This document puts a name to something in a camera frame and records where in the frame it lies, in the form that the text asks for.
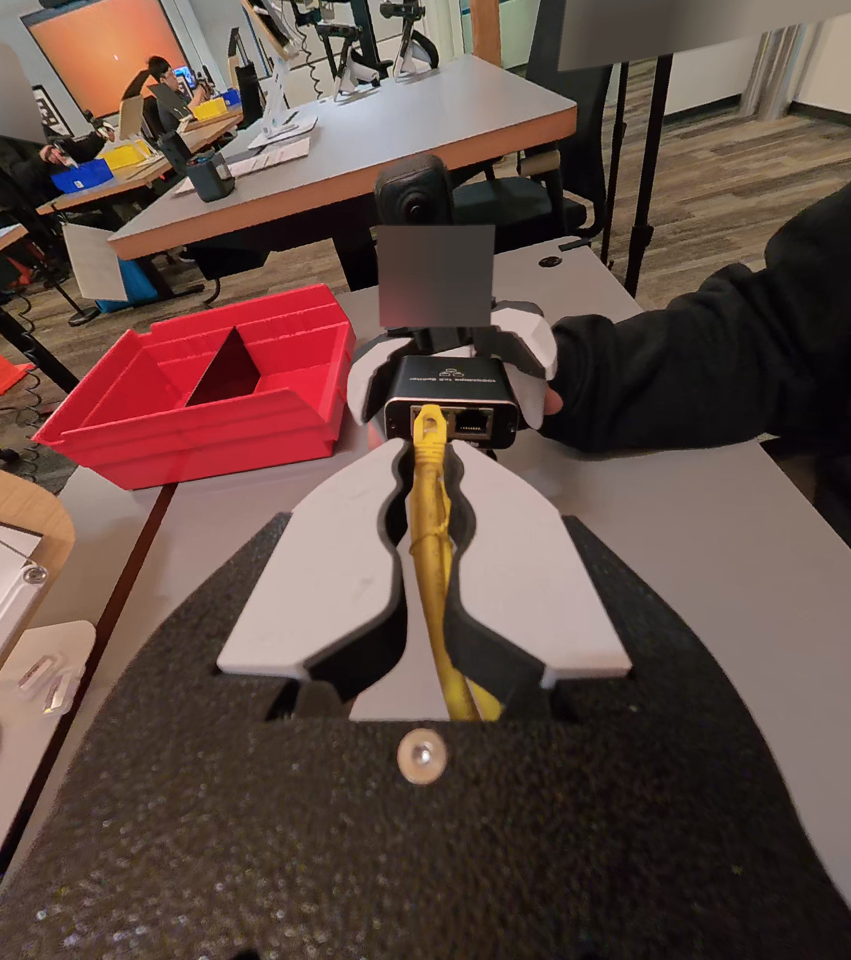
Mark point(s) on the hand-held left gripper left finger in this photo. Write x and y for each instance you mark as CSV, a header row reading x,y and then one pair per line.
x,y
320,570

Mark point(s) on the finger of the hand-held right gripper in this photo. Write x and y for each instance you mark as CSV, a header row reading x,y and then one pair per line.
x,y
534,337
362,382

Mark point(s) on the red plastic bin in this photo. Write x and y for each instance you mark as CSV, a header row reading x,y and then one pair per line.
x,y
193,442

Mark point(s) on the white sign board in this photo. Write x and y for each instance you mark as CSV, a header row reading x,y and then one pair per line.
x,y
95,262

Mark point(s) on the grey desk with wooden edge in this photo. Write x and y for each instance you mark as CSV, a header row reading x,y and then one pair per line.
x,y
395,142

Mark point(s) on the person's right forearm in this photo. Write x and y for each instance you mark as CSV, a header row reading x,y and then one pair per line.
x,y
695,375

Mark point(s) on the blue bag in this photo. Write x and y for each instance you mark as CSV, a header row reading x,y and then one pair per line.
x,y
140,289

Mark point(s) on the black tripod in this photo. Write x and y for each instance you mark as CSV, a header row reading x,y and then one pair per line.
x,y
639,187

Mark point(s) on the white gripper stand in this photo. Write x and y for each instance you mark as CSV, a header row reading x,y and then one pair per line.
x,y
354,79
283,112
414,56

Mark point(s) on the person's right hand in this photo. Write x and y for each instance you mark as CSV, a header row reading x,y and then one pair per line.
x,y
551,403

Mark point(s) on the blue plastic bin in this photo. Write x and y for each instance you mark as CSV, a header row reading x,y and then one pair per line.
x,y
80,176

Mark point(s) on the orange wall screen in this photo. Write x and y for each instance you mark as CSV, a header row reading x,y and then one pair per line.
x,y
107,52

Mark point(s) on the white paper sheets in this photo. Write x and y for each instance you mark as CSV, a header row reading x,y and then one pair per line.
x,y
275,150

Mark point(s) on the black pen holder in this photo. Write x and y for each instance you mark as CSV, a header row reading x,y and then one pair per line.
x,y
209,180

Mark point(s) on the wooden pillar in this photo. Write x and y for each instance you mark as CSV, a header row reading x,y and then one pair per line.
x,y
485,30

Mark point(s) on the black bin divider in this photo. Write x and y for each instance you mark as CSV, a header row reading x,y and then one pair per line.
x,y
227,375

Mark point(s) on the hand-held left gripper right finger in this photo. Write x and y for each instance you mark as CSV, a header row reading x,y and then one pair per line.
x,y
530,585

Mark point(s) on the wooden board stand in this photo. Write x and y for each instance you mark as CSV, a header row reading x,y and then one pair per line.
x,y
28,495

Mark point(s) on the yellow plastic bin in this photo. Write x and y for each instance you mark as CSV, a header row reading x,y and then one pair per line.
x,y
212,111
125,156

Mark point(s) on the black ethernet splitter box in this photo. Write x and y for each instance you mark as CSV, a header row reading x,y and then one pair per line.
x,y
448,379

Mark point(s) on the black office chair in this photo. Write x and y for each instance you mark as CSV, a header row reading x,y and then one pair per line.
x,y
560,150

